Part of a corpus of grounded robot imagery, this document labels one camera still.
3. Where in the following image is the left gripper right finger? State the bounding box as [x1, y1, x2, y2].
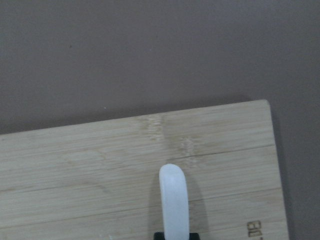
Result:
[189, 232, 201, 240]

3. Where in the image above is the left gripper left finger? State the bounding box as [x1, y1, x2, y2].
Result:
[153, 232, 165, 240]

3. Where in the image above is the white ceramic spoon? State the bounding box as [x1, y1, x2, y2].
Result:
[159, 163, 190, 240]

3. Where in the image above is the bamboo cutting board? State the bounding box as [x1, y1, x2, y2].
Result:
[0, 100, 289, 240]

